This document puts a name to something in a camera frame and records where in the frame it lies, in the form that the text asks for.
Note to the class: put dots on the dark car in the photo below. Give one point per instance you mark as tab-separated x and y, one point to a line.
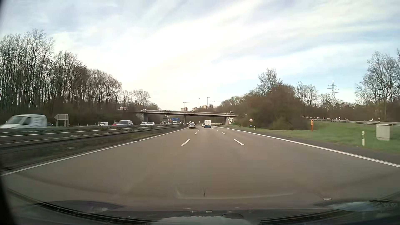
124	123

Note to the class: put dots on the grey asphalt road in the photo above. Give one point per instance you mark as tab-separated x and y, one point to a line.
206	165

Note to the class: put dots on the concrete road bridge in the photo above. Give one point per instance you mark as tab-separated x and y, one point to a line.
187	113

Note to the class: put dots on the road markings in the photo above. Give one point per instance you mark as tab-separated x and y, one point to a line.
312	147

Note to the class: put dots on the queue of cars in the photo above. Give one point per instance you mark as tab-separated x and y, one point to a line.
150	123

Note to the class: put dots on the silver car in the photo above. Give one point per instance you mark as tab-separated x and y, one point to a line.
192	125

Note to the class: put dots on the wood of bare trees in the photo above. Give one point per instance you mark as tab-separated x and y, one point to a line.
281	106

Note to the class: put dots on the orange emergency phone post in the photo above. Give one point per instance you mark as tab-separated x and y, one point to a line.
312	125

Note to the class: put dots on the grey street cabinet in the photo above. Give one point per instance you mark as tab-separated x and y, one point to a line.
382	132

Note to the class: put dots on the car's own bonnet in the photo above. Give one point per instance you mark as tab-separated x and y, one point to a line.
200	215

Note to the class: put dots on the electricity pylon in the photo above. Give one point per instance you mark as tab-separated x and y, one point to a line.
333	90

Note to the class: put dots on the metal guard rail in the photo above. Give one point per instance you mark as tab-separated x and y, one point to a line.
62	137
356	121

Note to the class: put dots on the back of road sign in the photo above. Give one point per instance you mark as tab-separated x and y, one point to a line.
61	118

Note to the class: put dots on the row of bare trees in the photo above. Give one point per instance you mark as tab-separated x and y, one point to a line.
47	84

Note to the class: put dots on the white car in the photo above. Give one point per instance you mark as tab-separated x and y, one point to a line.
103	123

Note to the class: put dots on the white van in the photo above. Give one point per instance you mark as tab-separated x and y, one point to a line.
207	123
25	122

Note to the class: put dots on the construction cranes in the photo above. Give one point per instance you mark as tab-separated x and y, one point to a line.
206	103

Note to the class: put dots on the blue direction sign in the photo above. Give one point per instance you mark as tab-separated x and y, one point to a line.
175	119

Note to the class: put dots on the grass verge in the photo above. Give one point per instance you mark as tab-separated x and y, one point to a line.
337	134

